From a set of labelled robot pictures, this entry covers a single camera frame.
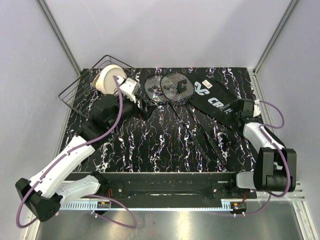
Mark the left badminton racket black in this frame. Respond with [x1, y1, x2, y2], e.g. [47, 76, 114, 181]
[143, 74, 168, 106]

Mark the purple cable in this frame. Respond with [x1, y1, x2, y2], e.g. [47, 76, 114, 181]
[258, 100, 295, 217]
[16, 76, 138, 229]

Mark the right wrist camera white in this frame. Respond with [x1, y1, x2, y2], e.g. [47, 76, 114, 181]
[253, 99, 261, 118]

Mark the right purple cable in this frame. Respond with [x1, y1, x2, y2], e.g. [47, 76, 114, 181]
[258, 100, 295, 217]

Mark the black racket bag Crossway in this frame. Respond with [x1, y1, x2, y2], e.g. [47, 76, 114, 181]
[191, 79, 286, 148]

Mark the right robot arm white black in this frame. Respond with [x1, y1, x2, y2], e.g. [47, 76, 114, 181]
[227, 99, 297, 199]

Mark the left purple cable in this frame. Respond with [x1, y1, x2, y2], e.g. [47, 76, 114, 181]
[16, 76, 138, 229]

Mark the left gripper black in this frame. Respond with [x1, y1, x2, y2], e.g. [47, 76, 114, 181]
[109, 94, 158, 129]

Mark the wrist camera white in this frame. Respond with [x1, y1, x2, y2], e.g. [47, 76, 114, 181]
[253, 99, 261, 118]
[116, 75, 141, 103]

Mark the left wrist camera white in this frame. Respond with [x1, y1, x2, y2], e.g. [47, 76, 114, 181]
[116, 75, 141, 103]

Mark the badminton racket black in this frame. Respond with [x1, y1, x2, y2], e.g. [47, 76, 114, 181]
[143, 74, 168, 106]
[159, 71, 227, 166]

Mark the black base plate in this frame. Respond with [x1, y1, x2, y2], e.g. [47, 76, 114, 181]
[98, 172, 257, 200]

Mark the white round container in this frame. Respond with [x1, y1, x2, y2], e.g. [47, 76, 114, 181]
[92, 64, 127, 95]

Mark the black wire basket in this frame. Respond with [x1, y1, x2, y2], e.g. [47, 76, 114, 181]
[58, 55, 135, 119]

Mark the right badminton racket black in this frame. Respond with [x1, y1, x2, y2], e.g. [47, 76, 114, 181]
[159, 71, 227, 166]

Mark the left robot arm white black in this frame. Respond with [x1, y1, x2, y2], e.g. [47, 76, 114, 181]
[15, 94, 157, 228]

